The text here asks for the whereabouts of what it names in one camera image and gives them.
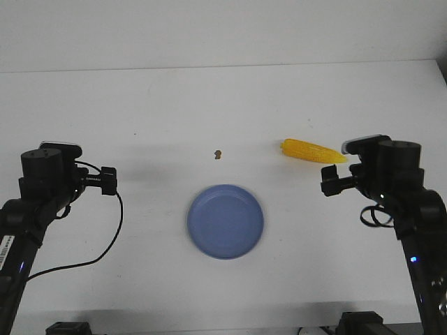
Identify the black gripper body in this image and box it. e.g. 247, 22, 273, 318
78, 167, 102, 187
337, 174, 363, 191

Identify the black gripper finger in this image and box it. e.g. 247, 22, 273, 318
321, 165, 342, 197
100, 167, 117, 195

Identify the yellow corn cob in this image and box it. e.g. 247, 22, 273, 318
280, 138, 348, 164

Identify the blue round plate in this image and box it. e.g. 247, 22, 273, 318
186, 184, 265, 260

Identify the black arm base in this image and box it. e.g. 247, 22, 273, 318
335, 311, 388, 335
45, 322, 92, 335

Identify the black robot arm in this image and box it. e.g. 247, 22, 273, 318
1, 142, 118, 334
321, 135, 446, 334

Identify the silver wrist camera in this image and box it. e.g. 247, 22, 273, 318
341, 134, 390, 155
39, 141, 82, 158

